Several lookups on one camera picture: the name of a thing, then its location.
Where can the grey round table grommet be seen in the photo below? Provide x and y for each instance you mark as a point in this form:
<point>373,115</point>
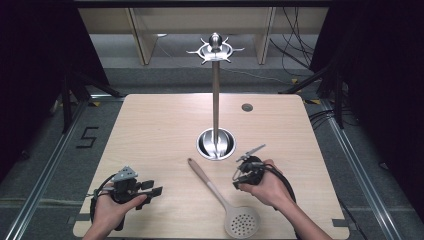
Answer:
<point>247,107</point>

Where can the dark curtain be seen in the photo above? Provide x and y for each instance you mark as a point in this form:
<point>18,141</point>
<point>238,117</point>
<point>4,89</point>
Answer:
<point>30,66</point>
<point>383,83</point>

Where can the grey table corner bracket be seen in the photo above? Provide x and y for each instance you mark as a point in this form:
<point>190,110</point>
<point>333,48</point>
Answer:
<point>340,222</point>
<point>80,218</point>

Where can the metal utensil rack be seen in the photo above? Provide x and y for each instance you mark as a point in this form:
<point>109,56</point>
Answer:
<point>216,100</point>

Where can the person's right hand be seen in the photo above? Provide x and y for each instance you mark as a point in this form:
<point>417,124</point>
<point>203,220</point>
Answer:
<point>271,190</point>

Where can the light wooden shelf unit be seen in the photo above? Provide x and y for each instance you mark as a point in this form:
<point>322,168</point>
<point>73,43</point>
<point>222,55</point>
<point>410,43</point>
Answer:
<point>140,40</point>

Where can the black metal stand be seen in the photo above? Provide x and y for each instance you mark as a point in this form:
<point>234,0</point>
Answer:
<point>66,100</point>
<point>338,96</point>

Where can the aluminium floor rail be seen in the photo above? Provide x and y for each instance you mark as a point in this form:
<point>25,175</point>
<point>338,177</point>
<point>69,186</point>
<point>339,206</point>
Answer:
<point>363,173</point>
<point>43,173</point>

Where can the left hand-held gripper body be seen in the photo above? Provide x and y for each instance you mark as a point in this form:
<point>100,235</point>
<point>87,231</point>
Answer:
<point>125,190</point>

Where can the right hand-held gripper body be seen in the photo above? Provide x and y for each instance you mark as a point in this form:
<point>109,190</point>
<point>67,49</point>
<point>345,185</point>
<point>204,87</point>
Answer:
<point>250,168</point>

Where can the person's left hand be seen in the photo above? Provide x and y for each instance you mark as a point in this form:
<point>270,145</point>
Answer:
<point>110,210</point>

